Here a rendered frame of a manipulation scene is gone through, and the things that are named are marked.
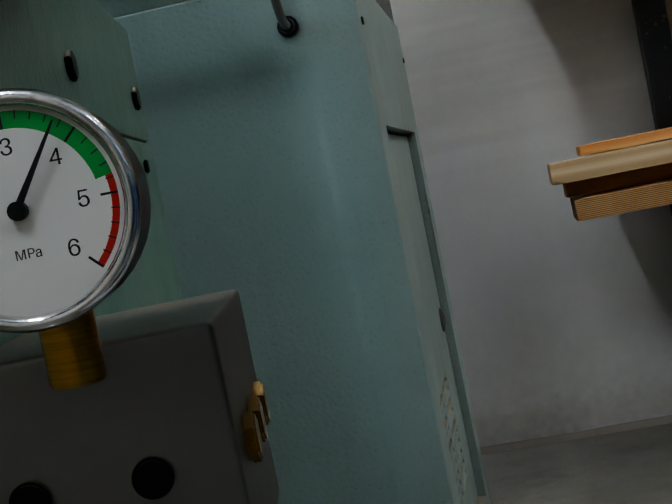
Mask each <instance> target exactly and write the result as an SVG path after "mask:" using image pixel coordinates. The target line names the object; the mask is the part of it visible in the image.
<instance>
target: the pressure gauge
mask: <svg viewBox="0 0 672 504"><path fill-rule="evenodd" d="M50 120H53V122H52V125H51V128H50V130H49V133H48V136H47V139H46V142H45V144H44V147H43V150H42V153H41V156H40V159H39V161H38V164H37V167H36V170H35V173H34V176H33V178H32V181H31V184H30V187H29V190H28V192H27V195H26V198H25V201H24V203H25V204H26V205H27V206H28V209H29V214H28V216H27V218H25V219H24V220H21V221H13V220H11V219H10V218H9V217H8V215H7V207H8V206H9V204H11V203H12V202H16V200H17V198H18V196H19V193H20V191H21V189H22V186H23V184H24V182H25V179H26V177H27V174H28V172H29V170H30V167H31V165H32V163H33V160H34V158H35V156H36V153H37V151H38V149H39V146H40V144H41V141H42V139H43V137H44V134H45V132H46V130H47V127H48V125H49V123H50ZM150 220H151V201H150V194H149V187H148V183H147V180H146V177H145V173H144V170H143V168H142V166H141V164H140V162H139V160H138V158H137V155H136V154H135V152H134V151H133V150H132V148H131V147H130V145H129V144H128V142H127V141H126V140H125V139H124V138H123V137H122V135H121V134H120V133H119V132H118V131H117V130H116V129H115V128H114V127H113V126H111V125H110V124H109V123H107V122H106V121H105V120H104V119H102V118H101V117H99V116H97V115H96V114H94V113H92V112H90V111H88V110H87V109H85V108H83V107H82V106H80V105H78V104H76V103H75V102H73V101H71V100H69V99H66V98H64V97H62V96H59V95H56V94H53V93H50V92H46V91H41V90H36V89H27V88H5V89H0V332H8V333H32V332H39V337H40V342H41V346H42V351H43V356H44V360H45V365H46V370H47V374H48V379H49V384H50V387H51V388H54V389H55V390H66V389H72V388H77V387H81V386H85V385H89V384H93V383H96V382H99V381H101V380H103V379H104V376H106V375H107V374H106V369H105V365H104V360H103V355H102V351H101V343H100V339H99V334H98V329H97V325H96V320H95V315H94V310H93V308H94V307H96V306H97V305H98V304H99V303H100V302H102V301H103V300H104V299H106V298H107V297H109V296H110V295H111V294H112V293H113V292H114V291H115V290H117V289H118V288H119V287H120V286H121V285H122V284H123V283H124V281H125V280H126V279H127V278H128V276H129V275H130V274H131V272H132V271H133V270H134V268H135V266H136V264H137V262H138V261H139V259H140V257H141V255H142V252H143V249H144V247H145V244H146V241H147V238H148V232H149V227H150Z"/></svg>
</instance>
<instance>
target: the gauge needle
mask: <svg viewBox="0 0 672 504"><path fill-rule="evenodd" d="M52 122H53V120H50V123H49V125H48V127H47V130H46V132H45V134H44V137H43V139H42V141H41V144H40V146H39V149H38V151H37V153H36V156H35V158H34V160H33V163H32V165H31V167H30V170H29V172H28V174H27V177H26V179H25V182H24V184H23V186H22V189H21V191H20V193H19V196H18V198H17V200H16V202H12V203H11V204H9V206H8V207H7V215H8V217H9V218H10V219H11V220H13V221H21V220H24V219H25V218H27V216H28V214H29V209H28V206H27V205H26V204H25V203H24V201H25V198H26V195H27V192H28V190H29V187H30V184H31V181H32V178H33V176H34V173H35V170H36V167H37V164H38V161H39V159H40V156H41V153H42V150H43V147H44V144H45V142H46V139H47V136H48V133H49V130H50V128H51V125H52Z"/></svg>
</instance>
